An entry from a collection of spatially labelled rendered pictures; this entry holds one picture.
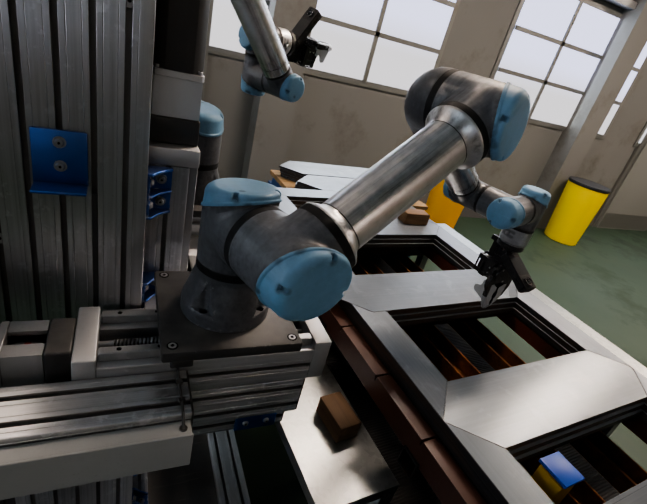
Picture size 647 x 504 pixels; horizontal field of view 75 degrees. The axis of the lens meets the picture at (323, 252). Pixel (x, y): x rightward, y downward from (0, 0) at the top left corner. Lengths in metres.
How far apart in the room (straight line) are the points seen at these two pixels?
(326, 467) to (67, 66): 0.88
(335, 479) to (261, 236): 0.62
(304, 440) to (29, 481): 0.55
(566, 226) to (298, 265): 5.20
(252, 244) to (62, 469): 0.39
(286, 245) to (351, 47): 3.38
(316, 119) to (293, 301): 3.39
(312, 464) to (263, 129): 2.87
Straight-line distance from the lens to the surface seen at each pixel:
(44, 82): 0.74
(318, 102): 3.84
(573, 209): 5.56
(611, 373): 1.45
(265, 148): 3.58
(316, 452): 1.04
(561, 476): 0.99
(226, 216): 0.62
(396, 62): 4.07
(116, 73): 0.73
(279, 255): 0.53
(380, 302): 1.22
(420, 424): 0.99
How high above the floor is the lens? 1.50
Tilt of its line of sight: 27 degrees down
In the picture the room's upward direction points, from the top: 15 degrees clockwise
